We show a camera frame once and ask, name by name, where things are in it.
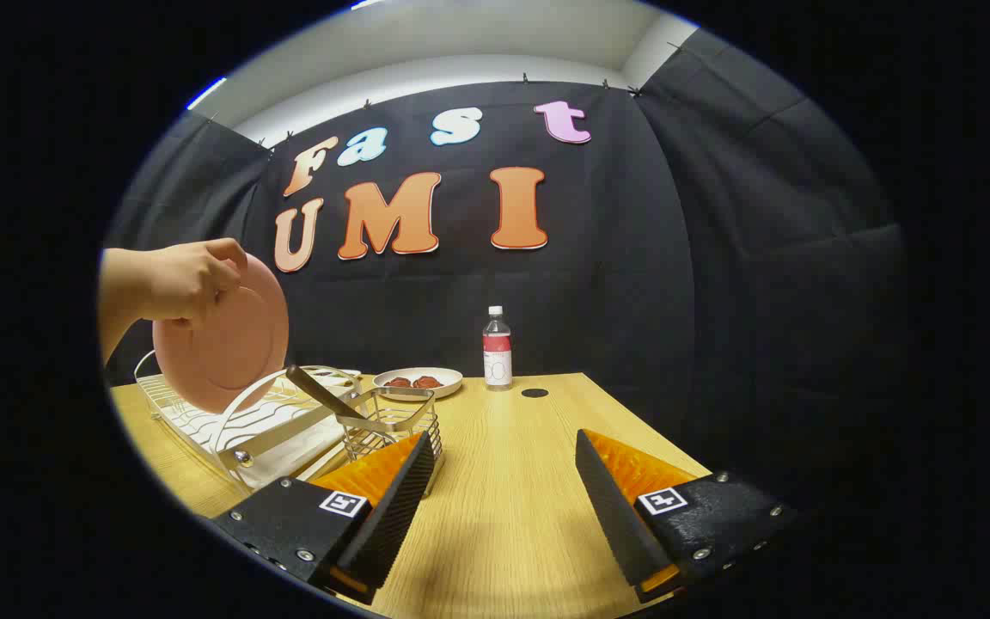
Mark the black backdrop cloth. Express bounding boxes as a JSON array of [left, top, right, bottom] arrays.
[[104, 30, 904, 517]]

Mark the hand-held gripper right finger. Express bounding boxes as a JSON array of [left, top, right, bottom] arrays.
[[575, 428, 798, 604]]

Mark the metal wire basket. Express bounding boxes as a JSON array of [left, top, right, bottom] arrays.
[[336, 387, 444, 495]]

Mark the metal spoon with dark handle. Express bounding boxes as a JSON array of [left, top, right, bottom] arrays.
[[286, 365, 367, 422]]

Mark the white wire dish rack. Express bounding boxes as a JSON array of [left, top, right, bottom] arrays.
[[134, 348, 367, 493]]

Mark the row of small black clips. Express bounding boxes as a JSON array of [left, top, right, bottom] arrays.
[[203, 73, 644, 164]]

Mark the clear bottle with red label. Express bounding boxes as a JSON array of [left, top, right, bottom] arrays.
[[483, 306, 514, 392]]

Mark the white plate with meat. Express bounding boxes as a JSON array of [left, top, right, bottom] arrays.
[[373, 367, 464, 402]]

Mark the pink plate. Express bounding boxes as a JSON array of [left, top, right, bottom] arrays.
[[152, 252, 290, 415]]

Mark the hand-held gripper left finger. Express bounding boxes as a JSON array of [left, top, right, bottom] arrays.
[[207, 430, 437, 605]]

